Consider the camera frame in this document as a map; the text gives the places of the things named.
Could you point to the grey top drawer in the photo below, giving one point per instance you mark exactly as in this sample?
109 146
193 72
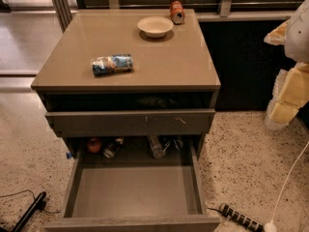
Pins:
130 123

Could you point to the black bar on floor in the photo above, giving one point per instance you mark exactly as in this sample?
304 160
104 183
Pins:
37 205

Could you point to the red apple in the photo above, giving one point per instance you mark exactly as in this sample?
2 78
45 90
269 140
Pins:
94 145

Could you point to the orange soda can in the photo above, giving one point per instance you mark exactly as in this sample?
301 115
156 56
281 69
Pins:
176 12

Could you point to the open grey middle drawer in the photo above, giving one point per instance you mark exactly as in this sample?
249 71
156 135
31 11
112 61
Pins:
135 193

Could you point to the dark can in cabinet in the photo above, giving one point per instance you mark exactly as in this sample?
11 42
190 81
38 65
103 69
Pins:
111 150

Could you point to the clear plastic bottle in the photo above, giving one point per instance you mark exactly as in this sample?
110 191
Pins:
156 147

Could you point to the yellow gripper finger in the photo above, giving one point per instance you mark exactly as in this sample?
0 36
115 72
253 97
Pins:
290 93
277 35

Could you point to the white paper bowl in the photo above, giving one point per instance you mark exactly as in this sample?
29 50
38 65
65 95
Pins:
155 26

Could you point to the black power strip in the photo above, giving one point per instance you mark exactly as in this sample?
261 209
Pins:
240 218

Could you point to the grey drawer cabinet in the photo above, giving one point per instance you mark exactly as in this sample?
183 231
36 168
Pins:
174 72

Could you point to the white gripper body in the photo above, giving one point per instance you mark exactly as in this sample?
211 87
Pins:
298 36

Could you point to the blue tape piece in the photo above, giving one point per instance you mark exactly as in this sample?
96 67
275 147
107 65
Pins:
68 155

